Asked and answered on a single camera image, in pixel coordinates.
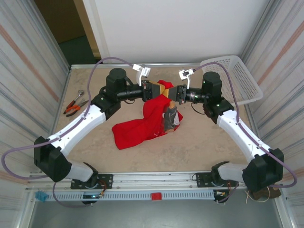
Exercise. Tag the white door frame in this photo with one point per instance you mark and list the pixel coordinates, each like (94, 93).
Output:
(94, 23)

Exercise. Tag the grey metal sheet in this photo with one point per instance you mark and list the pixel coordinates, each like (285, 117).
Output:
(152, 216)

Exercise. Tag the small circuit board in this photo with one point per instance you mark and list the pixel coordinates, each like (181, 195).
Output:
(222, 193)
(92, 196)

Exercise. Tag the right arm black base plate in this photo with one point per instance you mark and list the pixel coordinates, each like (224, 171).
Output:
(202, 179)

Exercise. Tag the red t-shirt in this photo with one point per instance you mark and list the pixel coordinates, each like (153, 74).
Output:
(133, 130)

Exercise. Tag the small red block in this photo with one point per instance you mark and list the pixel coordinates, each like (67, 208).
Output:
(156, 196)

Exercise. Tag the white plastic basket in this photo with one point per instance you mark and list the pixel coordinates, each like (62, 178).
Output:
(247, 83)

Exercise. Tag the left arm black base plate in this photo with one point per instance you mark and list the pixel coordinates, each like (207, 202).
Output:
(107, 180)

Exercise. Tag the small blue block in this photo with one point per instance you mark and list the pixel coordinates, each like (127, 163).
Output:
(40, 196)

